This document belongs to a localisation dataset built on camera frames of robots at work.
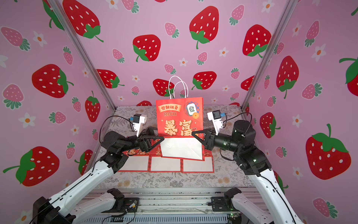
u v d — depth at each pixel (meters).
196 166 0.87
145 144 0.52
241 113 0.46
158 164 0.89
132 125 0.55
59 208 0.39
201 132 0.54
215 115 0.50
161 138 0.53
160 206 0.75
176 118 0.57
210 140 0.48
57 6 0.68
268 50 0.85
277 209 0.38
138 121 0.54
